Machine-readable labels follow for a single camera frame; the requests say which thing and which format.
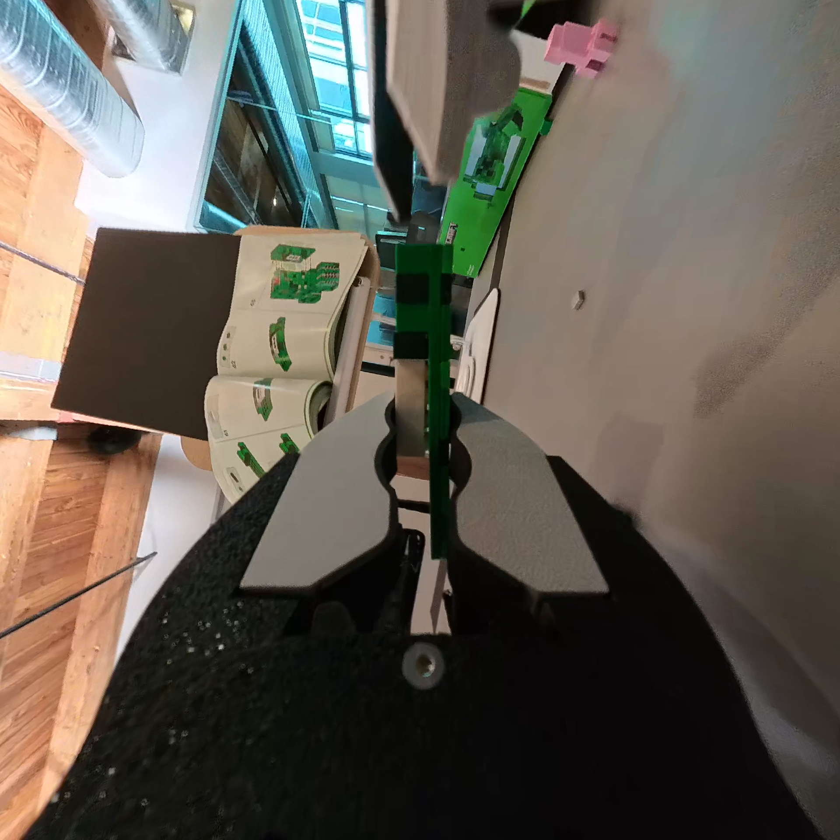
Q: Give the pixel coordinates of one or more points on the silver ventilation duct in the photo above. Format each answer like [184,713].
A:
[148,33]
[65,85]

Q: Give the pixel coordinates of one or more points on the white page holder rod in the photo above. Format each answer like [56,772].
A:
[351,348]

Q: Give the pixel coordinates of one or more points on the thin black rod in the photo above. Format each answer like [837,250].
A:
[79,596]

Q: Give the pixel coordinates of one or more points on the wooden booklet stand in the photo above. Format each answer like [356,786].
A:
[371,262]

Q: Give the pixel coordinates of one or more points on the green brick assembly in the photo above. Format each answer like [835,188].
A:
[436,315]

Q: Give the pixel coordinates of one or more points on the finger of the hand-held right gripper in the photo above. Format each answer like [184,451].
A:
[446,65]
[394,170]

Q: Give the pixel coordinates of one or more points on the large glass window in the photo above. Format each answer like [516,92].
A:
[275,131]

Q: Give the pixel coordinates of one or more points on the pink brick pig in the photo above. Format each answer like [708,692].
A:
[577,46]

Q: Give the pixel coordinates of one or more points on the black round foot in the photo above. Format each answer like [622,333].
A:
[115,441]

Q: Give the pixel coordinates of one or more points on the black flat panel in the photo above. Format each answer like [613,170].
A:
[144,328]

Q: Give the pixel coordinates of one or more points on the building instruction booklet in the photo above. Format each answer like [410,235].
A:
[289,315]

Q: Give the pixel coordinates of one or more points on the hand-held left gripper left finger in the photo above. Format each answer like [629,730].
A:
[321,518]

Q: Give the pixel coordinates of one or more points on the white rounded base plate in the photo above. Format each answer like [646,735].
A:
[482,328]

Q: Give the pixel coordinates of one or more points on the green toy set box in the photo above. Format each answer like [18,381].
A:
[485,210]

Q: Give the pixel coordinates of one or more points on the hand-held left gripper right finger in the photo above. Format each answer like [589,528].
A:
[525,525]

